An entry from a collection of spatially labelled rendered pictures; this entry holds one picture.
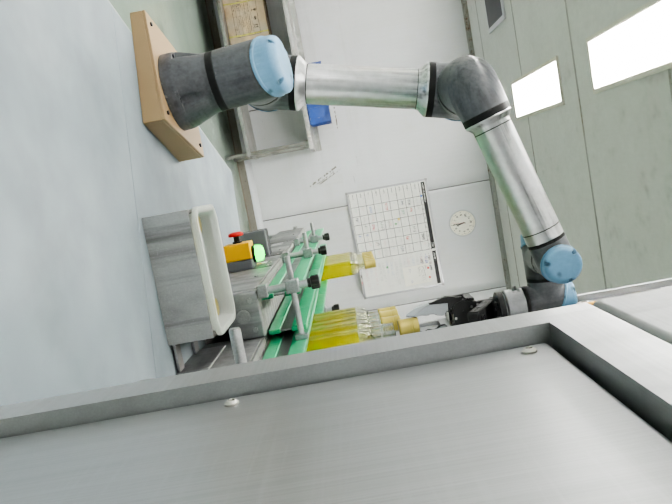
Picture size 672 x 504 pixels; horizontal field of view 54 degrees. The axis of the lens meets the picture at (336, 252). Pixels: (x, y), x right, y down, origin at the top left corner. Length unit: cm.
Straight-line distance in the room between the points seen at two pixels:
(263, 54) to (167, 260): 43
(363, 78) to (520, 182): 39
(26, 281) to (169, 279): 43
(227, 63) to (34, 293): 68
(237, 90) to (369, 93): 29
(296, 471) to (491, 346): 18
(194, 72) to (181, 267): 39
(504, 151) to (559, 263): 24
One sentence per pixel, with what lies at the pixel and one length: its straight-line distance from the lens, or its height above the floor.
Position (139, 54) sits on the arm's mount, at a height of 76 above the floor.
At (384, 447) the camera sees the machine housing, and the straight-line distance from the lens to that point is 31.
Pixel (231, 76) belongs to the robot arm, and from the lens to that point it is 129.
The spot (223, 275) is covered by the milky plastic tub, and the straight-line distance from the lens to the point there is 128.
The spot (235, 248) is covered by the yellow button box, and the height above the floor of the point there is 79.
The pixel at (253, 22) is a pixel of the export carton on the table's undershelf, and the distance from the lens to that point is 686.
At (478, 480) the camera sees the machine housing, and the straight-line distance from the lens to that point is 27.
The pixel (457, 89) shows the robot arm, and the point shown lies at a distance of 132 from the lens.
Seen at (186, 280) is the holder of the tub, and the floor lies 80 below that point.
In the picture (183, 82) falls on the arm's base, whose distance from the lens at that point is 130.
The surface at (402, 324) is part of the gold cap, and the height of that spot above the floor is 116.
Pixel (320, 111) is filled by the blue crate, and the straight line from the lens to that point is 668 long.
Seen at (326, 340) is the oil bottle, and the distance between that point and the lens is 136.
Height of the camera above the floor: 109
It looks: 2 degrees down
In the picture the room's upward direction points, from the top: 80 degrees clockwise
